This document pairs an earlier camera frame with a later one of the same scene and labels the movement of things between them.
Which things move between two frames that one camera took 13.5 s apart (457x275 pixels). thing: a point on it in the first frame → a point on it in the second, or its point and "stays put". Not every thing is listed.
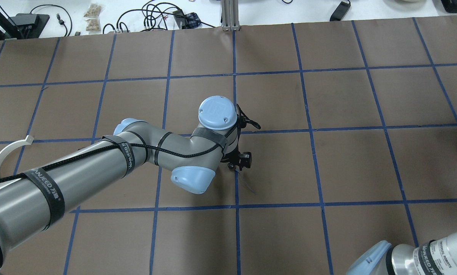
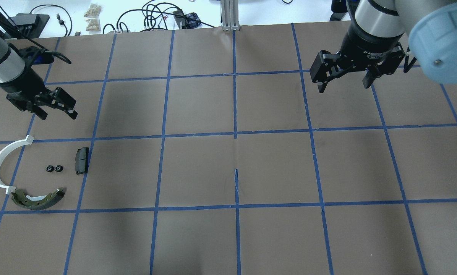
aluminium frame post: (230, 15) stays put
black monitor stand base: (28, 26) stays put
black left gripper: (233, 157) → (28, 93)
